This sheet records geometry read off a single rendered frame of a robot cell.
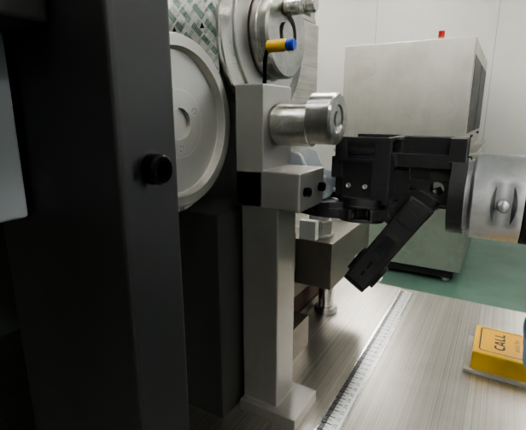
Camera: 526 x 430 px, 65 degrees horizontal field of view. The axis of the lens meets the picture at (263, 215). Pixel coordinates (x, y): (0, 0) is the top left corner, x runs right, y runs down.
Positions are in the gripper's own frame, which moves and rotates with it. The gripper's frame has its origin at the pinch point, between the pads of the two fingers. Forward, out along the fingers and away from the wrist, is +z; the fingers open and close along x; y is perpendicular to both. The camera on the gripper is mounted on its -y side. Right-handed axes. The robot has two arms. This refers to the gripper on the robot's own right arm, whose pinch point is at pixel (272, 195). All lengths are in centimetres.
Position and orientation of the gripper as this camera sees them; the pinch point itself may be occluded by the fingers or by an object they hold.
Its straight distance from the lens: 47.4
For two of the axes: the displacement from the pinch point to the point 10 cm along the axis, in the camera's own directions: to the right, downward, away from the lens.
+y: 0.0, -9.7, -2.4
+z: -8.6, -1.2, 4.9
